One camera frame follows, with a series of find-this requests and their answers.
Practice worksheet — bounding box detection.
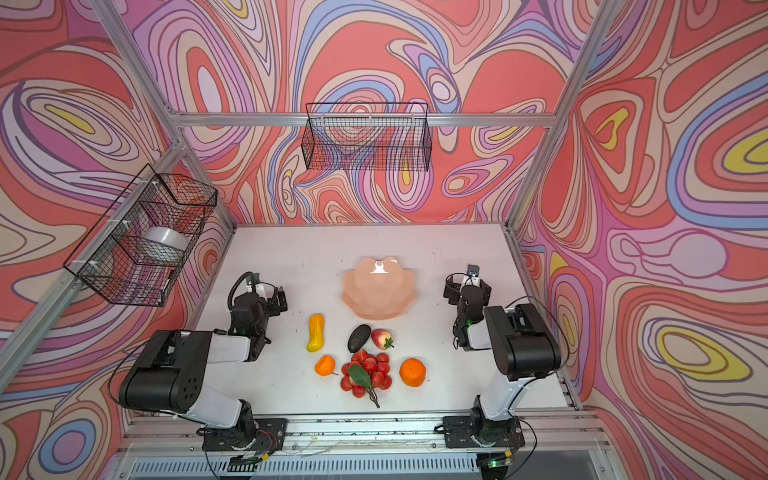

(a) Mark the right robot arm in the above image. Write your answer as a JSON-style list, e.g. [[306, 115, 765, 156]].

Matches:
[[436, 269, 562, 452]]

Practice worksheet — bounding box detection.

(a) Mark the black wire basket back wall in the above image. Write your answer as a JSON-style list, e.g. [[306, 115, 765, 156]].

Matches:
[[301, 100, 432, 173]]

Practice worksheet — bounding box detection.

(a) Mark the aluminium front rail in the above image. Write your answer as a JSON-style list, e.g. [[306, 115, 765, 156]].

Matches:
[[118, 409, 614, 454]]

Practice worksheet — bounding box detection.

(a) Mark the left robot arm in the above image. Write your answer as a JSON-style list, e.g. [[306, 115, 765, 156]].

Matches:
[[116, 271, 288, 461]]

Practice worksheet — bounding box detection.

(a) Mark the white tape roll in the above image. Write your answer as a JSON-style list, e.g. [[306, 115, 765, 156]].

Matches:
[[139, 226, 189, 264]]

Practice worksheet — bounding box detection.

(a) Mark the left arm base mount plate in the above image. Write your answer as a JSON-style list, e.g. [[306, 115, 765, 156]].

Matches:
[[198, 418, 288, 454]]

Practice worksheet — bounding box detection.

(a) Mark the large fake orange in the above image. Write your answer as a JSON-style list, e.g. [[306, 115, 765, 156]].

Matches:
[[399, 358, 427, 388]]

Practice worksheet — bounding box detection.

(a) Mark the dark fake avocado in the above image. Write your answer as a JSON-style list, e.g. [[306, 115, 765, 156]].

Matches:
[[347, 324, 372, 353]]

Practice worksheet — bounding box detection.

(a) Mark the small fake orange tangerine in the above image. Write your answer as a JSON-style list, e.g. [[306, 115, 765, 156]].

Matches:
[[314, 355, 336, 377]]

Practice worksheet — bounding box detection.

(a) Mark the black wire basket wall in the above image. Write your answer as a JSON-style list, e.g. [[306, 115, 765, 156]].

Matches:
[[301, 100, 432, 173], [63, 165, 218, 307]]

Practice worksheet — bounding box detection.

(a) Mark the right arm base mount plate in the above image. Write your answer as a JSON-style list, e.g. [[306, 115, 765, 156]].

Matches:
[[435, 416, 526, 452]]

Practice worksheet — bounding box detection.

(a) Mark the red fake strawberry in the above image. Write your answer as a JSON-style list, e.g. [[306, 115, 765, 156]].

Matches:
[[371, 329, 394, 351]]

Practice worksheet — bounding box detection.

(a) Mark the red berry cluster with leaf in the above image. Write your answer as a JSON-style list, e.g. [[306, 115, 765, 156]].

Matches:
[[339, 350, 393, 408]]

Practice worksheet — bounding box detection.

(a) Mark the pink faceted fruit bowl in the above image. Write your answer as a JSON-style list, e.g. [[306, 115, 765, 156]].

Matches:
[[341, 257, 417, 321]]

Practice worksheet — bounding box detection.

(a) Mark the black wire basket left wall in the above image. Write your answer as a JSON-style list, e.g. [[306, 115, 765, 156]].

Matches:
[[63, 165, 218, 307]]

